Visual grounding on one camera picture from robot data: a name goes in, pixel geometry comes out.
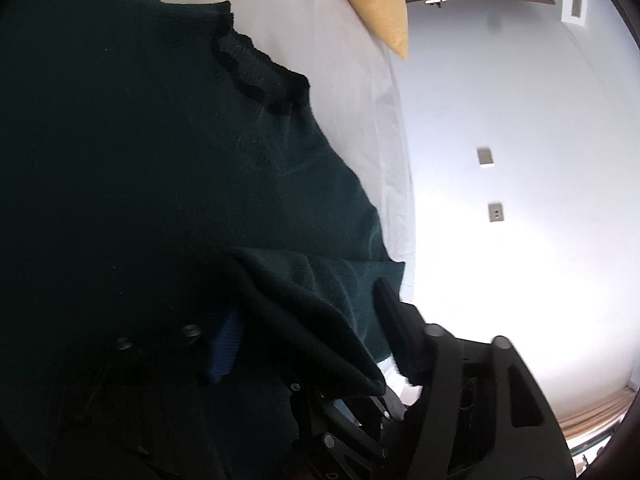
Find white bed sheet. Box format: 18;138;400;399
30;0;426;409

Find lower wall outlet plate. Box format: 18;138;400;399
488;203;504;222

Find upper wall switch plate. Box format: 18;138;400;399
477;146;494;165

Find dark green knit sweater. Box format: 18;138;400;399
1;0;404;479

